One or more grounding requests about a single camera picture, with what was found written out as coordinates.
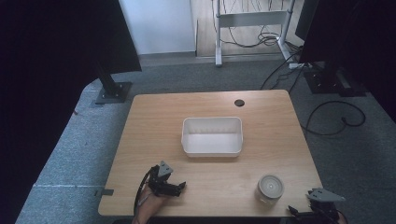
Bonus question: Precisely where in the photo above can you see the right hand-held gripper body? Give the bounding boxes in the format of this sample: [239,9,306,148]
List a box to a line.
[305,187,347,224]

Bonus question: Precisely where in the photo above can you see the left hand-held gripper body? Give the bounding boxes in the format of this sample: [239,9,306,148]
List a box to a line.
[147,160,176,198]

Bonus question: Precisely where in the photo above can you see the person's left hand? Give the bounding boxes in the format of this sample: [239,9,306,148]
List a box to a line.
[132,189,170,224]

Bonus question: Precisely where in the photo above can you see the white plastic bin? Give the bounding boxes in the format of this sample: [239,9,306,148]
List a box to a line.
[180,116,244,159]

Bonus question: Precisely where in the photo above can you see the white power strip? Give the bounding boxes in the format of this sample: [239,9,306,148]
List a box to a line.
[288,62,313,70]

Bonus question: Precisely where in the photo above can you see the black curtain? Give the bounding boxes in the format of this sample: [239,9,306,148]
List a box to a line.
[294,0,396,124]
[0,0,143,224]

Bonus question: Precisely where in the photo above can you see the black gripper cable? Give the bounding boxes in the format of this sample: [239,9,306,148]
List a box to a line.
[133,166,159,217]

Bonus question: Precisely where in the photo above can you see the grey metal table bracket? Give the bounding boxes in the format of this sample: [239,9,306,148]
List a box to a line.
[93,188,115,198]

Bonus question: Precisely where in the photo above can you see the black cable loop on floor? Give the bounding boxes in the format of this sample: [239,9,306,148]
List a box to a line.
[300,99,367,137]

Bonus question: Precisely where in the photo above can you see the black stand with base plate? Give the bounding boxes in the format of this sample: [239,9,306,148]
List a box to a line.
[93,63,134,105]
[303,60,368,98]

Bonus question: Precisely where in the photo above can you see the long black floor cable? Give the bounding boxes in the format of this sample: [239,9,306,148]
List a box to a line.
[260,50,307,95]

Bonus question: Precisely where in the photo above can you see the tangle of black cables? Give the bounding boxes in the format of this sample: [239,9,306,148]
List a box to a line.
[211,0,304,52]

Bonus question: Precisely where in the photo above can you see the white metal desk frame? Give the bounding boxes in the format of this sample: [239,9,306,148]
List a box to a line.
[214,0,297,68]

